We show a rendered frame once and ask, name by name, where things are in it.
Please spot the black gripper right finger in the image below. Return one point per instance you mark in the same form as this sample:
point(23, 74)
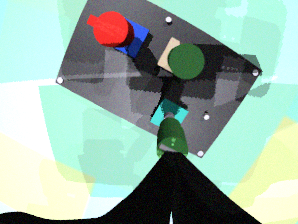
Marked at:
point(196, 200)

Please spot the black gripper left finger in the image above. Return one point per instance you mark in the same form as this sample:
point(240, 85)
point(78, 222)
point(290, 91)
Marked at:
point(150, 203)

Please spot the dark grey circuit board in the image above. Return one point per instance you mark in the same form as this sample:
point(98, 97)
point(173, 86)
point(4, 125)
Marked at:
point(157, 71)

